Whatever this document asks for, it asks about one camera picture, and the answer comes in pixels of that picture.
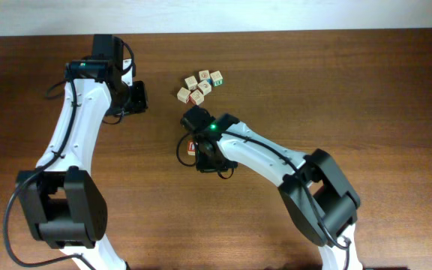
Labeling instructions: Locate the red letter U block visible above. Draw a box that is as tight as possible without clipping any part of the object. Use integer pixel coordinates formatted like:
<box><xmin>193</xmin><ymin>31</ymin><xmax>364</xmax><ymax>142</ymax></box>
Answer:
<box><xmin>187</xmin><ymin>140</ymin><xmax>196</xmax><ymax>156</ymax></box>

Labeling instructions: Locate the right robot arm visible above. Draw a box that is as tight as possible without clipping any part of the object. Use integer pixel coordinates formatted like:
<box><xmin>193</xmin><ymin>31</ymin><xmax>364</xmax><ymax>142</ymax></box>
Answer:
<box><xmin>182</xmin><ymin>112</ymin><xmax>363</xmax><ymax>269</ymax></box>

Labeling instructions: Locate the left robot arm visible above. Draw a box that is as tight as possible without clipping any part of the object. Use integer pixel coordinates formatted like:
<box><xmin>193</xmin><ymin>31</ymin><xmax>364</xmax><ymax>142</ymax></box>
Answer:
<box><xmin>8</xmin><ymin>58</ymin><xmax>147</xmax><ymax>269</ymax></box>

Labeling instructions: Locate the leftmost plain wooden block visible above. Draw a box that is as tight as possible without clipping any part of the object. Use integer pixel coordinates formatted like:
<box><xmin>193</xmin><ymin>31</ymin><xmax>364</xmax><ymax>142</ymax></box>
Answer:
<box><xmin>176</xmin><ymin>87</ymin><xmax>191</xmax><ymax>104</ymax></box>

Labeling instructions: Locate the red edged picture block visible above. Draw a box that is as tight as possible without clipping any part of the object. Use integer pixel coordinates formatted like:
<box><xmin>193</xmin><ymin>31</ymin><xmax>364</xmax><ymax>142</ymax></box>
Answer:
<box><xmin>189</xmin><ymin>90</ymin><xmax>204</xmax><ymax>106</ymax></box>

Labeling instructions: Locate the upper left picture block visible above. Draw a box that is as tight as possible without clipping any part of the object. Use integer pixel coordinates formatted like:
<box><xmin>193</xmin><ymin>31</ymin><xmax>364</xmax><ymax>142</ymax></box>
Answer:
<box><xmin>184</xmin><ymin>76</ymin><xmax>198</xmax><ymax>91</ymax></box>

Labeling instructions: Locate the center picture wooden block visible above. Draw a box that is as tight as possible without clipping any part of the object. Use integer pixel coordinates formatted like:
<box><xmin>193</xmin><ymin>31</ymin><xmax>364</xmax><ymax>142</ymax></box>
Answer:
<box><xmin>197</xmin><ymin>80</ymin><xmax>212</xmax><ymax>96</ymax></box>

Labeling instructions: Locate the top right green sided block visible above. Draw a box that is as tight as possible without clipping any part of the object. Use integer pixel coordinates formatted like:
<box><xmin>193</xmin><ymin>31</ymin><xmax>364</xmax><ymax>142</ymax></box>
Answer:
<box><xmin>210</xmin><ymin>70</ymin><xmax>224</xmax><ymax>87</ymax></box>

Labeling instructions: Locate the top blue sided block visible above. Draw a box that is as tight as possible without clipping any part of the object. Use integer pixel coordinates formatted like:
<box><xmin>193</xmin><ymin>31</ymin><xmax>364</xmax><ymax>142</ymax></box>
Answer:
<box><xmin>198</xmin><ymin>70</ymin><xmax>212</xmax><ymax>83</ymax></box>

